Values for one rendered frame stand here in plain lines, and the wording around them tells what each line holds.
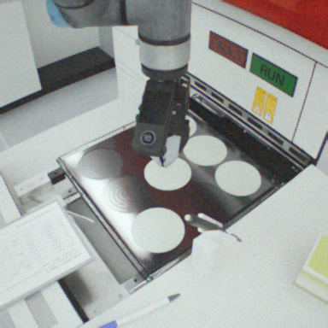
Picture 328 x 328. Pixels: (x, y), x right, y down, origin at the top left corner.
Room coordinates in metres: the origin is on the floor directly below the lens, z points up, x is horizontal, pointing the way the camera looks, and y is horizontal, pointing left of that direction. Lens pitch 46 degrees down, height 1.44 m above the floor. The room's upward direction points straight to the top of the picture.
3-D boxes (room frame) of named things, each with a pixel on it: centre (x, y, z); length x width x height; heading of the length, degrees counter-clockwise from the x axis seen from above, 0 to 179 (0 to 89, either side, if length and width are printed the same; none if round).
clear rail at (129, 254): (0.40, 0.14, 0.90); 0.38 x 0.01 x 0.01; 37
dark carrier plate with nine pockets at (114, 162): (0.51, -0.01, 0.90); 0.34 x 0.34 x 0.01; 37
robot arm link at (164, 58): (0.45, 0.00, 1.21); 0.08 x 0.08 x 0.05
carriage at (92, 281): (0.33, 0.19, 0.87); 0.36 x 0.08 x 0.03; 37
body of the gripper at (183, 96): (0.46, 0.00, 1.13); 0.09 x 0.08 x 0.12; 169
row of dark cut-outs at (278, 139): (0.65, -0.17, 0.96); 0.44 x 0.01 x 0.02; 37
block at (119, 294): (0.20, 0.09, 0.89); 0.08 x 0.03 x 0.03; 127
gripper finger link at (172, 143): (0.45, -0.02, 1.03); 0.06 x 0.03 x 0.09; 169
